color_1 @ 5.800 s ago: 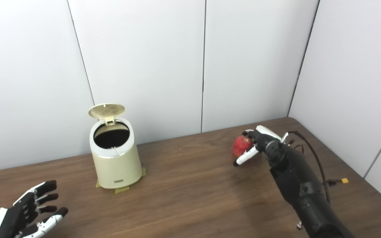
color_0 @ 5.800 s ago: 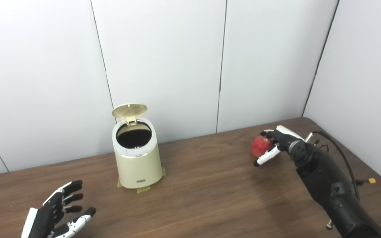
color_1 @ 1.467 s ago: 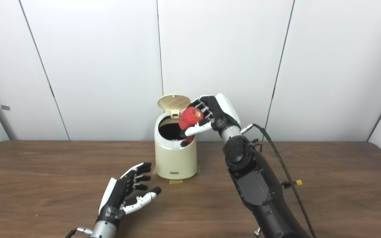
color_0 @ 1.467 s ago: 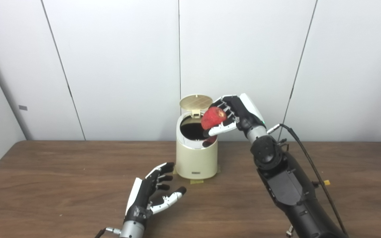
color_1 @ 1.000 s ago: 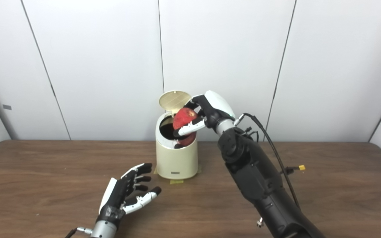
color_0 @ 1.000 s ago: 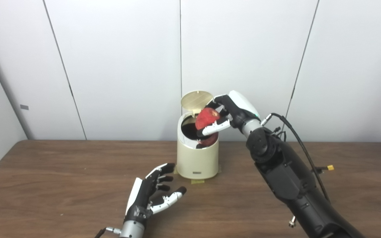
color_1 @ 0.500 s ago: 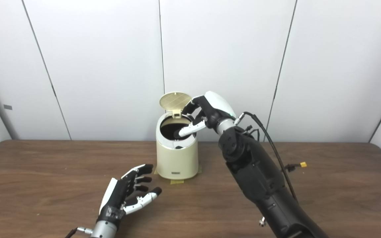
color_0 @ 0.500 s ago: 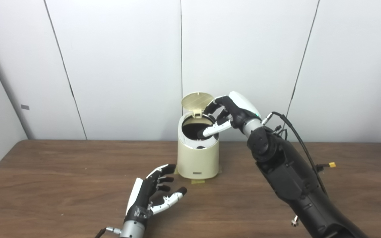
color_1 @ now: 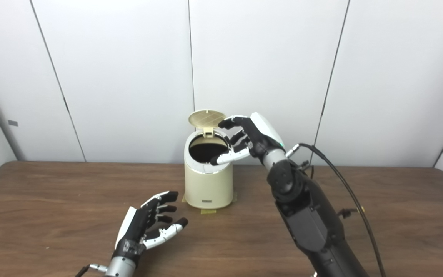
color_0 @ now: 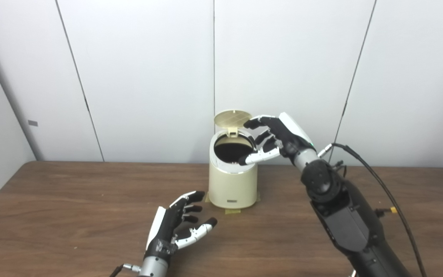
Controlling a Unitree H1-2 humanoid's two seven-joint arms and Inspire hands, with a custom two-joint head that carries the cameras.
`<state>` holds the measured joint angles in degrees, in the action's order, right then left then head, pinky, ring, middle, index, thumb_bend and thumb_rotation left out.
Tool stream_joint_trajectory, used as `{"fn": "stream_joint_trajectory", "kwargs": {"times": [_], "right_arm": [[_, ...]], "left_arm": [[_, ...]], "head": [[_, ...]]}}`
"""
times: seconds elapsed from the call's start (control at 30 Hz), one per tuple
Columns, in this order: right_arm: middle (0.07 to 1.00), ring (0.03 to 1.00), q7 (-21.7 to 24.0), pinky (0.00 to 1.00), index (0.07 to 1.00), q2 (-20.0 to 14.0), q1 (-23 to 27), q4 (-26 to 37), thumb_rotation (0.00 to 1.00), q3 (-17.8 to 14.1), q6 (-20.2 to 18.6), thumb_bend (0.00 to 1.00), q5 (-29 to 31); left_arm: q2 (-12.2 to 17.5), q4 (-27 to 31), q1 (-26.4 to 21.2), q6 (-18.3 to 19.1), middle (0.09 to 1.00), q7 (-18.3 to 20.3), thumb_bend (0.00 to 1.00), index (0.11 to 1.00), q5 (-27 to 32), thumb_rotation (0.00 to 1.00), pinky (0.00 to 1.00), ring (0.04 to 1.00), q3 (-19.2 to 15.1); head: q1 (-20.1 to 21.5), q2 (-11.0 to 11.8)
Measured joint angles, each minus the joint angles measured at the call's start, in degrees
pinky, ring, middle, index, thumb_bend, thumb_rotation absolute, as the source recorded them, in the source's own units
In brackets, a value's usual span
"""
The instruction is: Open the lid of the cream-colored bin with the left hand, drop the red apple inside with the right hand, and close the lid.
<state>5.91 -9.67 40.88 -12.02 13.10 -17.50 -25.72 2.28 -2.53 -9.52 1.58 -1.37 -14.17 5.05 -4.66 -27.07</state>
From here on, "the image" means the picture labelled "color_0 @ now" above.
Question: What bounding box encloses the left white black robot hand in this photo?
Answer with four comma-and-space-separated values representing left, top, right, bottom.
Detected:
144, 191, 218, 266

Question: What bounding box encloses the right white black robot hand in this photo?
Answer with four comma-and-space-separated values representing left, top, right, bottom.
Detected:
238, 112, 318, 167

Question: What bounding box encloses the cream round bin lid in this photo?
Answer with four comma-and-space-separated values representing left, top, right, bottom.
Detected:
214, 110, 253, 138

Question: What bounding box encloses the cream-colored round bin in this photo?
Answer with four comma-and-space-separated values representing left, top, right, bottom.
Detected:
208, 129, 258, 209

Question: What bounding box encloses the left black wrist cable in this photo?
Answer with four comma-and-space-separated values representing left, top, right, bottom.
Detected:
109, 263, 142, 277

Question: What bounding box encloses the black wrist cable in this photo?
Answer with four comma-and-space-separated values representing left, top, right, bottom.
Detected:
109, 263, 142, 277
318, 143, 428, 277

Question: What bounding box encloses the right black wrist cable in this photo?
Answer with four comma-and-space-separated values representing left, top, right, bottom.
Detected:
318, 143, 428, 277

